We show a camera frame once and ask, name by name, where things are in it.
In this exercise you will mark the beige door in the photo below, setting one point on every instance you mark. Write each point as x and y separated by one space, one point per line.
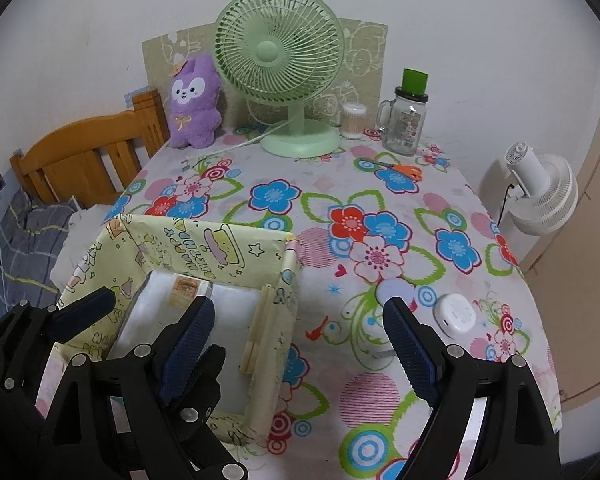
564 277

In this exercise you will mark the small printed card tag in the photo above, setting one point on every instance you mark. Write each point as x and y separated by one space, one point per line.
183 291

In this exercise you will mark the floral tablecloth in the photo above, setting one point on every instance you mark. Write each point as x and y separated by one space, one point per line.
345 408

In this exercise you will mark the purple plush rabbit toy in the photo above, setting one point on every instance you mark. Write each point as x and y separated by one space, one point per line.
194 96

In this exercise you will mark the beige cartoon wall board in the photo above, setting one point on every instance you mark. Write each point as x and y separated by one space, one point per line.
358 81

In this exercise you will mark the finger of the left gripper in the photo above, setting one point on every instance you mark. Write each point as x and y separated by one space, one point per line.
70 321

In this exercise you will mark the wooden bed headboard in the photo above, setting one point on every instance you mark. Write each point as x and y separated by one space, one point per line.
67 162

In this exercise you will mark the glass jar green lid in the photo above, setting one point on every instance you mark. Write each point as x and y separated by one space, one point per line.
401 119

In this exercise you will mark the green desk fan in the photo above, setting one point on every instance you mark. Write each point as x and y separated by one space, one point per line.
282 53

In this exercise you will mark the orange handled scissors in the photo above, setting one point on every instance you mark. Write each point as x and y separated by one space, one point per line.
410 171

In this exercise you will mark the lilac round case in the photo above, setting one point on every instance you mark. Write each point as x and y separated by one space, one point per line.
395 288

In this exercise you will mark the white earbuds case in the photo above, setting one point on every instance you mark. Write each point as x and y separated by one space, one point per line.
455 315

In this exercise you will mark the cotton swab container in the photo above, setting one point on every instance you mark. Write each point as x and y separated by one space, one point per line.
353 120

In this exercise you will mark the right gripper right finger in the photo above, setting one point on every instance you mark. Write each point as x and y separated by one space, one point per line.
516 439

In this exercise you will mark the yellow cartoon storage box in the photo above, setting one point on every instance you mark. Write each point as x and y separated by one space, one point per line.
250 276

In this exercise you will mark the plaid blue pillow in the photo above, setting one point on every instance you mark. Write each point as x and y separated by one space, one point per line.
31 238

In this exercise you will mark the white clip fan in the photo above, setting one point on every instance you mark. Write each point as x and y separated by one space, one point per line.
545 192

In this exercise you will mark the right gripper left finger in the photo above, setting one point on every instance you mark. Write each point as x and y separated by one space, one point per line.
148 411

